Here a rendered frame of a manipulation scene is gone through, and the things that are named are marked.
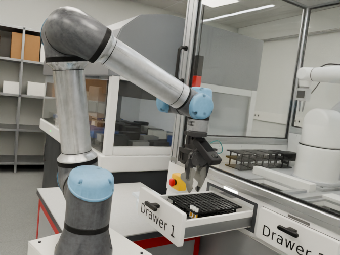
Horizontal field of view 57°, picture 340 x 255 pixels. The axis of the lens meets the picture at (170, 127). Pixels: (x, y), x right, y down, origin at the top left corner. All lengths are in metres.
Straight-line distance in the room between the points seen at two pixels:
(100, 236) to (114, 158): 1.07
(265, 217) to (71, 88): 0.78
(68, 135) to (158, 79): 0.30
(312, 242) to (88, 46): 0.85
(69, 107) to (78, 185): 0.22
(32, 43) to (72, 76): 3.94
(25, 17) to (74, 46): 4.55
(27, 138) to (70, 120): 4.43
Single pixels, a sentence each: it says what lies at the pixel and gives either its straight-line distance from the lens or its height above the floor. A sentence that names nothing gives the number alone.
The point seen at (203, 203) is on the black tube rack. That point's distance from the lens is 1.23.
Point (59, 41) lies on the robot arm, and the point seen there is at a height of 1.38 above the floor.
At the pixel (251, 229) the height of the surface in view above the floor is 0.83.
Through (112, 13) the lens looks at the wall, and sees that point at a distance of 5.59.
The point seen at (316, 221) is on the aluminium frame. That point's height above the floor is 0.96.
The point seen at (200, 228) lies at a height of 0.86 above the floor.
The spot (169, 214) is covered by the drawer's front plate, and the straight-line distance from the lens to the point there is 1.08.
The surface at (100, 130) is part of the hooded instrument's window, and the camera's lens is 1.91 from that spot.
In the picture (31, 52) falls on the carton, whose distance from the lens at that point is 4.83.
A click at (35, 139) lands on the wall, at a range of 5.35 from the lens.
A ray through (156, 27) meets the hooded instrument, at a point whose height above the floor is 1.68.
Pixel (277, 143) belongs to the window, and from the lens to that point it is 1.18.
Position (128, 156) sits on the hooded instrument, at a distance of 1.93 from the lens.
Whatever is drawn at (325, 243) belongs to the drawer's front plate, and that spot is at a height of 0.91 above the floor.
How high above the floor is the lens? 1.28
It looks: 5 degrees down
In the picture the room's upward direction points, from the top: 6 degrees clockwise
